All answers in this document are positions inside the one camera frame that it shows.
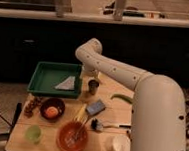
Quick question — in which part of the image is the green plastic tray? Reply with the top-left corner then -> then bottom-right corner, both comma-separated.
27,61 -> 82,99

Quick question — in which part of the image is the light green cup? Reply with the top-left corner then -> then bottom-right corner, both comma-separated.
25,125 -> 41,144

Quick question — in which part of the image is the white cup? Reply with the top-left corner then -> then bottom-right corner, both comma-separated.
108,135 -> 130,151

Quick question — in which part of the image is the dark brown bowl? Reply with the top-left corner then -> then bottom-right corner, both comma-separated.
39,98 -> 65,121

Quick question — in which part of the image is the orange fruit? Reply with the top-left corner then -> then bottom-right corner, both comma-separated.
45,106 -> 58,118

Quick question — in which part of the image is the blue sponge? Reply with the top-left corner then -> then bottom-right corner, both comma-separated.
86,100 -> 105,116

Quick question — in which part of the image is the grey folded cloth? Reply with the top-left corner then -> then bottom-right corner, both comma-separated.
55,76 -> 76,91

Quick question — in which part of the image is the dark metal cup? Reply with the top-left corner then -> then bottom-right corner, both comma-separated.
88,79 -> 99,95

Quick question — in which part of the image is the brown dried food pile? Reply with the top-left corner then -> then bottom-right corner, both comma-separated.
24,96 -> 42,118

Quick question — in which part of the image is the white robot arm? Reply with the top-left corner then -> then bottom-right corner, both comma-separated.
75,38 -> 186,151

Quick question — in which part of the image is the orange plate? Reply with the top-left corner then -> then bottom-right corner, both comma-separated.
56,121 -> 88,151

